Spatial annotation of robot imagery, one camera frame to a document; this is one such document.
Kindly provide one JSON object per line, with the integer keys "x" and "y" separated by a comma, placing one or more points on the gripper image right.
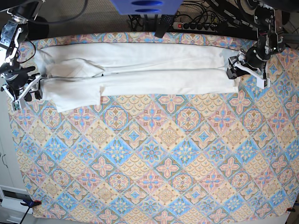
{"x": 233, "y": 72}

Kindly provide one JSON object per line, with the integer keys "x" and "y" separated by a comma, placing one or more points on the patterned tablecloth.
{"x": 166, "y": 159}

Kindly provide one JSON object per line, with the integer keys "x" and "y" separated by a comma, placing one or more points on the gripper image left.
{"x": 32, "y": 86}

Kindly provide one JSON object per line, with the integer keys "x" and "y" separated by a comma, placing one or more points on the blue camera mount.
{"x": 126, "y": 7}

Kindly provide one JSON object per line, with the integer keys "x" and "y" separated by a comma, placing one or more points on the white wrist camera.
{"x": 262, "y": 81}
{"x": 12, "y": 92}

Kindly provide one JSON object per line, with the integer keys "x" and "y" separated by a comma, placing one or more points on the white printed T-shirt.
{"x": 79, "y": 75}

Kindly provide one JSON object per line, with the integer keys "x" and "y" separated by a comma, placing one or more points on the blue clamp bottom left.
{"x": 30, "y": 203}

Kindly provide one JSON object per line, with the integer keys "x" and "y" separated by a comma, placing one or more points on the robot arm image left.
{"x": 19, "y": 85}

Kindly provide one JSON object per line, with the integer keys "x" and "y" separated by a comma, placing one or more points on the orange clamp bottom right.
{"x": 291, "y": 210}

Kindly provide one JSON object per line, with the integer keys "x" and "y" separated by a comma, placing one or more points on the white cabinet left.
{"x": 10, "y": 174}

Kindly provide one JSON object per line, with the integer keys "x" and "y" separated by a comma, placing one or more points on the black power strip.
{"x": 194, "y": 26}

